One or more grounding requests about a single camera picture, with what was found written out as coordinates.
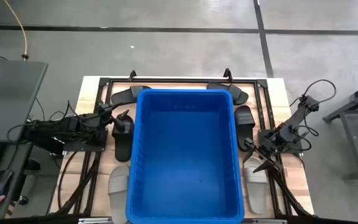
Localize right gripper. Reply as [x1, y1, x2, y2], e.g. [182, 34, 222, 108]
[242, 127, 285, 174]

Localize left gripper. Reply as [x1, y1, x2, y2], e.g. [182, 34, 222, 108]
[81, 102, 131, 142]

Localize black slide sandal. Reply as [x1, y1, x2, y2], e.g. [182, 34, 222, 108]
[234, 105, 256, 152]
[111, 85, 152, 106]
[206, 81, 249, 106]
[112, 113, 135, 162]

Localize grey slide sandal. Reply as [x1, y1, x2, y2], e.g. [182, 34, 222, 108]
[108, 164, 131, 224]
[243, 156, 270, 215]

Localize large blue plastic bin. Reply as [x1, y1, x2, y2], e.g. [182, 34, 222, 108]
[125, 88, 246, 224]

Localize grey metal table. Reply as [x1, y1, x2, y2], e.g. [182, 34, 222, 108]
[323, 77, 358, 181]

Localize dark grey desk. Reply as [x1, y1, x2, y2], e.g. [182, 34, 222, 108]
[0, 141, 34, 220]

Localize grey screen panel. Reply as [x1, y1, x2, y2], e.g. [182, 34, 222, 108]
[0, 58, 49, 144]

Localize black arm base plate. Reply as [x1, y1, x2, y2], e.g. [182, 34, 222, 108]
[258, 129, 304, 154]
[62, 129, 108, 153]

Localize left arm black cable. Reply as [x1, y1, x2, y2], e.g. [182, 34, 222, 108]
[6, 99, 80, 141]

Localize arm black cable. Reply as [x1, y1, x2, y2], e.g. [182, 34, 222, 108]
[6, 99, 80, 141]
[290, 79, 337, 138]

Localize silver metal bracket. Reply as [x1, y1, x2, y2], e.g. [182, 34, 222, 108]
[78, 217, 114, 224]
[252, 218, 287, 224]

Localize black metal rig frame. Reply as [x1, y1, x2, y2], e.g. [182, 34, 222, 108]
[50, 68, 315, 217]

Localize thick black cable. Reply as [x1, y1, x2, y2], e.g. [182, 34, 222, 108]
[57, 151, 78, 210]

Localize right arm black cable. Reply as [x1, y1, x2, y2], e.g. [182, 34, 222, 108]
[290, 79, 337, 138]

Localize yellow cable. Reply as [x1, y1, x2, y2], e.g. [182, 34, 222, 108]
[4, 0, 29, 60]

